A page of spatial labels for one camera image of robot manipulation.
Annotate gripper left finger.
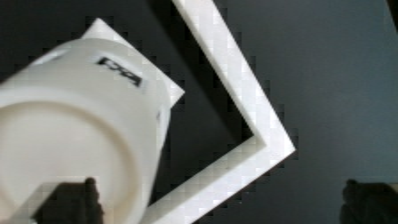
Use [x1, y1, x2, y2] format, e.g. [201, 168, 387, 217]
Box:
[32, 177, 105, 224]

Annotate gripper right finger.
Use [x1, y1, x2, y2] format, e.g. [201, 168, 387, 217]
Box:
[341, 179, 398, 224]

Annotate white lamp shade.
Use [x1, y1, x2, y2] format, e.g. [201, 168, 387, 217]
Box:
[0, 39, 172, 224]

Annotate white lamp base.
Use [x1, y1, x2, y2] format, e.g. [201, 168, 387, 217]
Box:
[80, 17, 187, 111]

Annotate white front rail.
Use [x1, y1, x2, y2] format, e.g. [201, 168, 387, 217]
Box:
[139, 142, 295, 224]

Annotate white rail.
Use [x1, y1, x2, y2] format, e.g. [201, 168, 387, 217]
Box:
[172, 0, 295, 152]
[139, 142, 295, 224]

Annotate white right rail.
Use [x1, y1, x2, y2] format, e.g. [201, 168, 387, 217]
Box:
[172, 0, 295, 152]

